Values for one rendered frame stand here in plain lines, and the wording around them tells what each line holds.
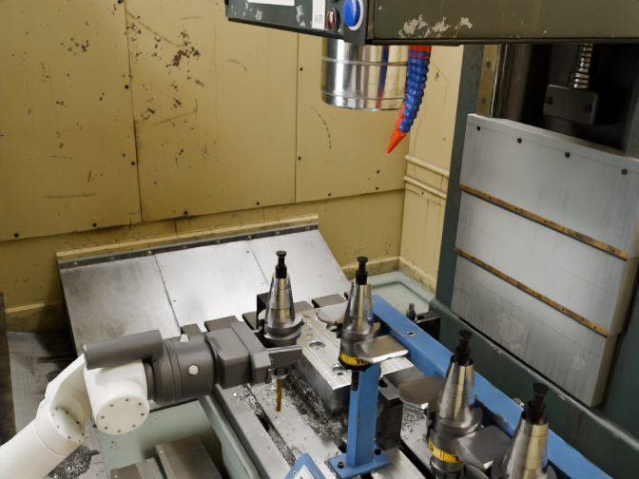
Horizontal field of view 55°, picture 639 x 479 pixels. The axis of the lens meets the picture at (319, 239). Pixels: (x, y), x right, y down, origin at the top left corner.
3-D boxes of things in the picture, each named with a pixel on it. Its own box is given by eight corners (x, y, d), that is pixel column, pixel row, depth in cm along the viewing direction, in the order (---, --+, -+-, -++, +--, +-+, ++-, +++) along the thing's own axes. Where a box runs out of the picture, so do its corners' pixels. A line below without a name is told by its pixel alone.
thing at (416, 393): (415, 415, 73) (415, 410, 73) (390, 391, 78) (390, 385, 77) (461, 400, 76) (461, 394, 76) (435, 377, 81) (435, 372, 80)
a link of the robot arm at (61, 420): (154, 393, 81) (75, 463, 80) (139, 353, 88) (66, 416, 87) (120, 371, 77) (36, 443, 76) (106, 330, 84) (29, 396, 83)
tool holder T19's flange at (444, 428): (491, 436, 72) (493, 418, 71) (448, 451, 69) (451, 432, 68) (455, 405, 77) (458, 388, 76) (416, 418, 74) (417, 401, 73)
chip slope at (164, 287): (105, 471, 143) (92, 376, 134) (68, 335, 198) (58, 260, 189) (418, 378, 182) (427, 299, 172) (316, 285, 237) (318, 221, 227)
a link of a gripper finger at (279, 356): (300, 359, 91) (261, 369, 89) (300, 340, 90) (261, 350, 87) (304, 365, 90) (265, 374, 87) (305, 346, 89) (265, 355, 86)
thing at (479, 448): (476, 476, 64) (477, 470, 64) (444, 445, 69) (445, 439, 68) (526, 456, 67) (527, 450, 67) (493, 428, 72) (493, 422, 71)
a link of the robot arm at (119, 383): (187, 424, 82) (98, 449, 77) (166, 373, 90) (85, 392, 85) (187, 356, 77) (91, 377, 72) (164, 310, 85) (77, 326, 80)
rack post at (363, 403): (341, 483, 105) (351, 330, 93) (327, 462, 109) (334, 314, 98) (391, 465, 109) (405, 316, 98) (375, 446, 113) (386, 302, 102)
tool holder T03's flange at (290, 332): (308, 335, 90) (309, 320, 89) (272, 347, 87) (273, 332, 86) (286, 317, 95) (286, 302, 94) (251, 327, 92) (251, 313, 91)
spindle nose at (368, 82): (436, 106, 101) (444, 29, 97) (358, 114, 93) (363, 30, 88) (375, 92, 113) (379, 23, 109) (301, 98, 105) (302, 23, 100)
